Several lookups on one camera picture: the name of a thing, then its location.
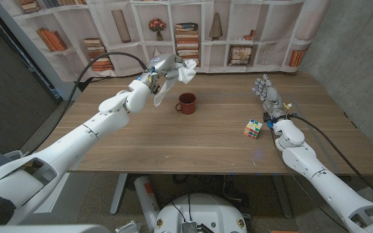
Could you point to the printed bookshelf backdrop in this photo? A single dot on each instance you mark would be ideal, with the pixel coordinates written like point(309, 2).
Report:
point(238, 32)

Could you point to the silver finned heat sink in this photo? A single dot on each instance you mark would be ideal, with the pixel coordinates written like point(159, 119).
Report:
point(189, 227)

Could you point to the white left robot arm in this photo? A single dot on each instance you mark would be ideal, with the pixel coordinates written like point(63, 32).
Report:
point(76, 145)

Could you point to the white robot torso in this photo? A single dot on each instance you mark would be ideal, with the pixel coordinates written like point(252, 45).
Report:
point(206, 210)

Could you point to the grey metal table leg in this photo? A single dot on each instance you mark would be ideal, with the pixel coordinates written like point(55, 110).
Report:
point(118, 194)
point(283, 197)

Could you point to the white cloth napkin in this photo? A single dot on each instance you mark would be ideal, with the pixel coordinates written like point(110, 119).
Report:
point(186, 74)

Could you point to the red mug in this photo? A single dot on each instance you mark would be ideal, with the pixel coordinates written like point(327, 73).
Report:
point(188, 105)

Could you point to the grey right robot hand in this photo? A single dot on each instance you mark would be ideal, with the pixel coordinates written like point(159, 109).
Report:
point(272, 97)

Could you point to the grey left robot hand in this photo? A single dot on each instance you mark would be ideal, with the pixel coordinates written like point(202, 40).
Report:
point(164, 63)

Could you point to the Rubik's cube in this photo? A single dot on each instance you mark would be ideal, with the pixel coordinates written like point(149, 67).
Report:
point(253, 129)

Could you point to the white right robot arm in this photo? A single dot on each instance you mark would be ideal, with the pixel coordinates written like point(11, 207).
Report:
point(329, 184)

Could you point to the white cylinder with orange label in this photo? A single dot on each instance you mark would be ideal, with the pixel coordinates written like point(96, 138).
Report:
point(146, 200)

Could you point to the perforated metal cabinet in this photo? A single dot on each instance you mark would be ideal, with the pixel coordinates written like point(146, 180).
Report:
point(8, 81)

